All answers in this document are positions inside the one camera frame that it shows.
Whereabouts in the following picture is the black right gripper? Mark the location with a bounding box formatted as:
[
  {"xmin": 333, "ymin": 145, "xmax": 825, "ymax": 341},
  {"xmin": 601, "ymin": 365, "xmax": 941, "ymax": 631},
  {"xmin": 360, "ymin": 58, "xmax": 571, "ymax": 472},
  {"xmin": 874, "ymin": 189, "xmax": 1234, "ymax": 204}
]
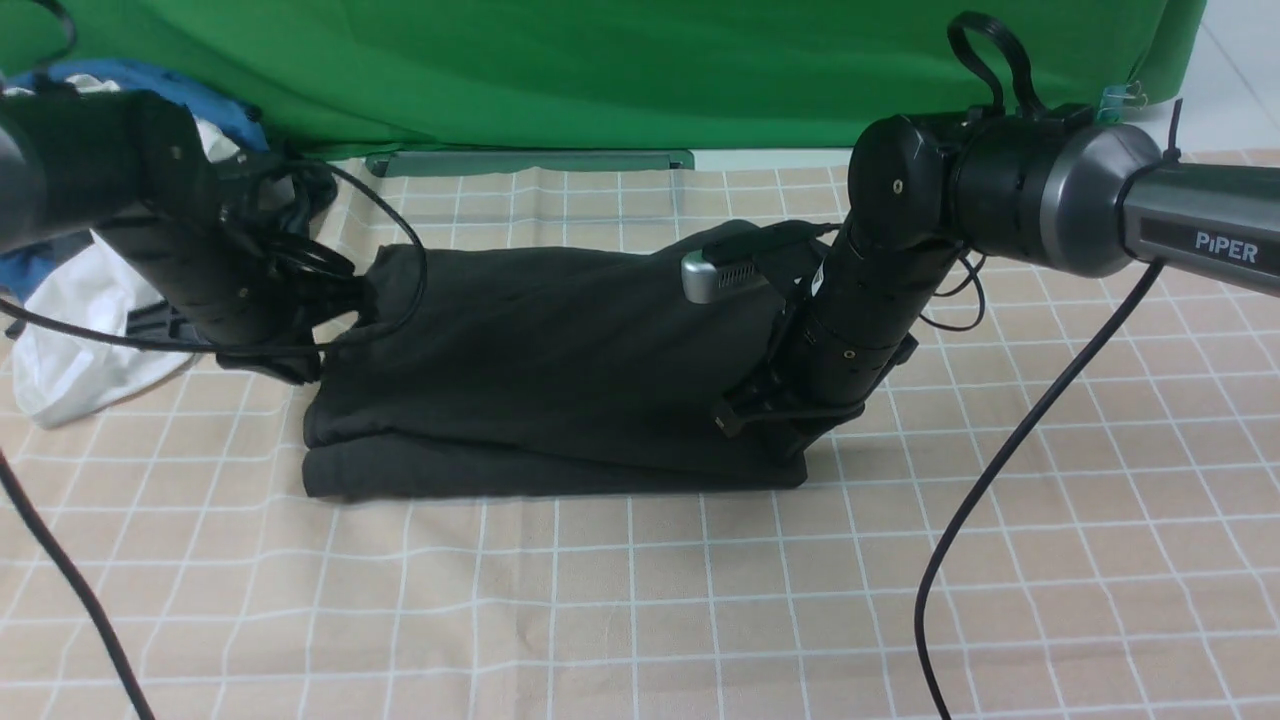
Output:
[{"xmin": 713, "ymin": 331, "xmax": 918, "ymax": 462}]

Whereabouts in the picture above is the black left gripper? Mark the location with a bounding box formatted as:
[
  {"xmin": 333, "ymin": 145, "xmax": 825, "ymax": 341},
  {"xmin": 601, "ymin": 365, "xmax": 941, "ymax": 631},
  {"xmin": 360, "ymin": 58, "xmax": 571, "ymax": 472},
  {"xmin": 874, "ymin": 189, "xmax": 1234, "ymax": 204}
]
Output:
[{"xmin": 255, "ymin": 234, "xmax": 376, "ymax": 386}]

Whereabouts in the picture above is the dark gray long-sleeve top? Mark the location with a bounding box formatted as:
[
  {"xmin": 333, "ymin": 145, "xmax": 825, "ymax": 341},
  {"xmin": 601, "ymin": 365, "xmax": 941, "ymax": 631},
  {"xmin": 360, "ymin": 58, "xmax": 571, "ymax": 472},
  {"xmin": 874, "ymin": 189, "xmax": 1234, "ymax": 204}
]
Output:
[{"xmin": 301, "ymin": 220, "xmax": 806, "ymax": 501}]

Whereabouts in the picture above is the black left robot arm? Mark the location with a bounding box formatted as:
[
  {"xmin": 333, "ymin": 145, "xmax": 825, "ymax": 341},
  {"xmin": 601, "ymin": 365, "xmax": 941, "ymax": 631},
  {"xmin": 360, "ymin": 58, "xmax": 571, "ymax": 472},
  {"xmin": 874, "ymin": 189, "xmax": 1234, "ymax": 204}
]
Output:
[{"xmin": 3, "ymin": 87, "xmax": 378, "ymax": 386}]

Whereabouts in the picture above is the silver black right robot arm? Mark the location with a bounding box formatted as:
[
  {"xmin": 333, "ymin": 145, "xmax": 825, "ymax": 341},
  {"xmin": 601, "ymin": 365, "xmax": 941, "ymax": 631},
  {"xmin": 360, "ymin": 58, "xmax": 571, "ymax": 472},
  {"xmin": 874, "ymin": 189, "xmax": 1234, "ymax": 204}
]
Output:
[{"xmin": 682, "ymin": 106, "xmax": 1279, "ymax": 461}]

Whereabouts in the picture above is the dark crumpled garment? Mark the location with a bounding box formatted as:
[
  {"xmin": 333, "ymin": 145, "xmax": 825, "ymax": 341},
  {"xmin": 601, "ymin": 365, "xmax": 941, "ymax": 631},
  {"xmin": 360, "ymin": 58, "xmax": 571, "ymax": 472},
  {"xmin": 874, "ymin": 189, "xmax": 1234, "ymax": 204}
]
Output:
[{"xmin": 268, "ymin": 150, "xmax": 338, "ymax": 237}]

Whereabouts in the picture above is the green metal base bar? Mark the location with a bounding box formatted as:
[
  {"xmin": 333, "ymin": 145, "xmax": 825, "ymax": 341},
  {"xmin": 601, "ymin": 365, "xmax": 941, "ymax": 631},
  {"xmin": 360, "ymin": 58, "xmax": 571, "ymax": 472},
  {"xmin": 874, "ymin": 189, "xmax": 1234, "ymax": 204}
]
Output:
[{"xmin": 364, "ymin": 149, "xmax": 695, "ymax": 178}]

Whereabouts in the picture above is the green backdrop cloth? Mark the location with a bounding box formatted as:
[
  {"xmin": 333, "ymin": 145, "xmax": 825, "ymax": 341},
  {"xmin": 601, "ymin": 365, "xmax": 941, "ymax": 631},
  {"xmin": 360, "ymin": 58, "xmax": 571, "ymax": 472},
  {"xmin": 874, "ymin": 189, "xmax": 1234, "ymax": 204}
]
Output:
[{"xmin": 0, "ymin": 0, "xmax": 1207, "ymax": 163}]

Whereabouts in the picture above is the white crumpled garment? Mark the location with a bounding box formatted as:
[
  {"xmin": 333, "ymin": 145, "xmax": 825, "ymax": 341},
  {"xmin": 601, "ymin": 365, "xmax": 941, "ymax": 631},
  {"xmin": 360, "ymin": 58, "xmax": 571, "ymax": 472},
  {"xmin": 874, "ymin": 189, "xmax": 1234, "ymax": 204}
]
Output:
[{"xmin": 3, "ymin": 82, "xmax": 207, "ymax": 428}]

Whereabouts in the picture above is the blue crumpled garment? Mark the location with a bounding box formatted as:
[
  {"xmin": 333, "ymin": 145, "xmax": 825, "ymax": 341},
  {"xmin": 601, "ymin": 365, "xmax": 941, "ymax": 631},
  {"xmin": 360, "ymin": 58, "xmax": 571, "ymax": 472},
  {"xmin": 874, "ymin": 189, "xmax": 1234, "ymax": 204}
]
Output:
[{"xmin": 1, "ymin": 59, "xmax": 269, "ymax": 304}]

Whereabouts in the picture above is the beige checkered tablecloth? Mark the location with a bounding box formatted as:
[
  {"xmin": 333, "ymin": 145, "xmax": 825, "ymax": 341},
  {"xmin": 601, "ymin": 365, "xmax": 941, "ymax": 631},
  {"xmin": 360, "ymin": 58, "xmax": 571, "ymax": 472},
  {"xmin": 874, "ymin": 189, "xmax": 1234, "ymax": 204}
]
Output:
[{"xmin": 0, "ymin": 150, "xmax": 1280, "ymax": 720}]

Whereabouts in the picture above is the metal binder clip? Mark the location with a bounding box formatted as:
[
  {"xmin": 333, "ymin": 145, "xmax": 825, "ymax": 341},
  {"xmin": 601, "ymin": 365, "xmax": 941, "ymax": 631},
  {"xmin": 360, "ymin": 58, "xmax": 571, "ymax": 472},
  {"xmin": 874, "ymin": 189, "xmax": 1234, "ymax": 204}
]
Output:
[{"xmin": 1094, "ymin": 81, "xmax": 1148, "ymax": 124}]

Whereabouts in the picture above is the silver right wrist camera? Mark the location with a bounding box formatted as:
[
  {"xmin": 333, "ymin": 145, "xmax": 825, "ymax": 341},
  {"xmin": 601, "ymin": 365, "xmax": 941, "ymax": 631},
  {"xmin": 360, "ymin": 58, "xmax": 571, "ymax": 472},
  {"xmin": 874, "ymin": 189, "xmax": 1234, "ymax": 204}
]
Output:
[{"xmin": 680, "ymin": 220, "xmax": 836, "ymax": 306}]

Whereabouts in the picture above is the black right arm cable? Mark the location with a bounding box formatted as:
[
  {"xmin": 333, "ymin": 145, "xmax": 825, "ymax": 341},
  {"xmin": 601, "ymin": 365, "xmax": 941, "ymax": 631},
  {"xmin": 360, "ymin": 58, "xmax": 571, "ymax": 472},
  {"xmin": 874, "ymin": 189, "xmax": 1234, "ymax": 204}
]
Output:
[{"xmin": 913, "ymin": 10, "xmax": 1187, "ymax": 720}]

